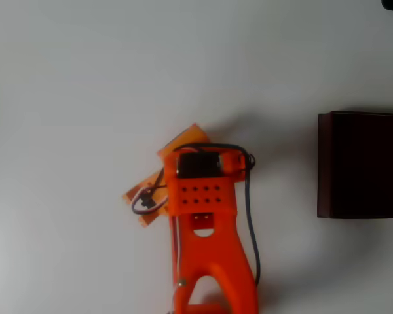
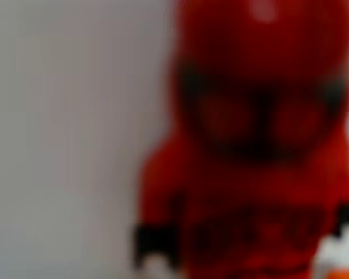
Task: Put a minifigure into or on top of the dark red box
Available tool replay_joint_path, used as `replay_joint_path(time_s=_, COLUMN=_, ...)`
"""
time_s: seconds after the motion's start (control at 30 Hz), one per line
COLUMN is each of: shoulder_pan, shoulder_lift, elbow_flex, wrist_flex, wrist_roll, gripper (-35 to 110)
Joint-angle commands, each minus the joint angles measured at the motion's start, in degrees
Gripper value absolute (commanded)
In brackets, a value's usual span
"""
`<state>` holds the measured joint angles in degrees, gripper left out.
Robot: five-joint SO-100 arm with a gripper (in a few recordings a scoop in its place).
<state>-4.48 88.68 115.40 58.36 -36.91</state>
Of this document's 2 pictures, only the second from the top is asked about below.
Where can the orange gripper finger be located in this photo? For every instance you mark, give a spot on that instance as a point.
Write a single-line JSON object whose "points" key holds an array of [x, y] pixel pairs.
{"points": [[344, 275]]}

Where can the small red toy piece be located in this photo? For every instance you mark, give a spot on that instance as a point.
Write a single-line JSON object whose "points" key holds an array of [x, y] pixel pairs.
{"points": [[259, 139]]}

